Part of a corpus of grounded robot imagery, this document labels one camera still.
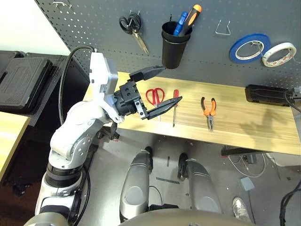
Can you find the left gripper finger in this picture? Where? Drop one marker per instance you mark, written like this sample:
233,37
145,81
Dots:
164,107
145,73

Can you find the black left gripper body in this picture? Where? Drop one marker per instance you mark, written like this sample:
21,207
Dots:
128,94

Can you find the orange and black pliers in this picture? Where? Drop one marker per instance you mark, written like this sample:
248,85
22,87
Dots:
210,117

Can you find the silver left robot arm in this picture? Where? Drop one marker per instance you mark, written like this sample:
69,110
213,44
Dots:
70,134

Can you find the dark grey metal pegboard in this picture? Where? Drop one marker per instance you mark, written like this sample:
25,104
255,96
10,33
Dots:
94,28

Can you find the black plastic cup holder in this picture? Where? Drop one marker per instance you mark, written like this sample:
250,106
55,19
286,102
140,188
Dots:
172,51

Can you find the black table leg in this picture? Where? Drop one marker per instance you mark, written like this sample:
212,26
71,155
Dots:
114,134

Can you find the short grey floor tape strip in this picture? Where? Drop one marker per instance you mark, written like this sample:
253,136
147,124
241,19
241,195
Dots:
168,161

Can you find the orange and black screwdriver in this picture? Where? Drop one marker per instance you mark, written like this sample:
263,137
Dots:
191,17

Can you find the long grey floor tape strip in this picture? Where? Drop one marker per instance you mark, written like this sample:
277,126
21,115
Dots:
167,180

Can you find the blue tape roll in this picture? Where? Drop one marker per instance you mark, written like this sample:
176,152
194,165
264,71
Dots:
232,53

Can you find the silver right robot leg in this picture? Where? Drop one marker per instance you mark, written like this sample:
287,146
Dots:
202,186

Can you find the dark floor socket box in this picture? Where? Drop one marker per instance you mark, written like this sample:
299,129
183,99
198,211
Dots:
251,159

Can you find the black plastic case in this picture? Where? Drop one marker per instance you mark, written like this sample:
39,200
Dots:
265,94

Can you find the black equipment cabinet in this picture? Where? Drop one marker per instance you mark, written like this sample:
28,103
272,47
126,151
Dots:
35,141

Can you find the black ribbed hard case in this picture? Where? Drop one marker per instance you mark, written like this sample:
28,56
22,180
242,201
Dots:
23,82

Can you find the silver double peg hook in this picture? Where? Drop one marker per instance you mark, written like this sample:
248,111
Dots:
61,2

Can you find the grey floor pedal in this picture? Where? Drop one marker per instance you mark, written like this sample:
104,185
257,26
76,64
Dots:
247,183

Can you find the grey robot torso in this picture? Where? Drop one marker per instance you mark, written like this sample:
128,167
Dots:
183,219

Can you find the light wood side table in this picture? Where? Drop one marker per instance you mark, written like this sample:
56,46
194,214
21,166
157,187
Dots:
11,131

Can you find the white sneaker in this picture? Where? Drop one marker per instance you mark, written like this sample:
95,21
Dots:
241,209

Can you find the white tape roll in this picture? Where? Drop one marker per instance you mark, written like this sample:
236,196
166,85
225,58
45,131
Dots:
279,46

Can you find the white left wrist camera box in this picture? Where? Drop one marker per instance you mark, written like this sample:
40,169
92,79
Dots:
98,70

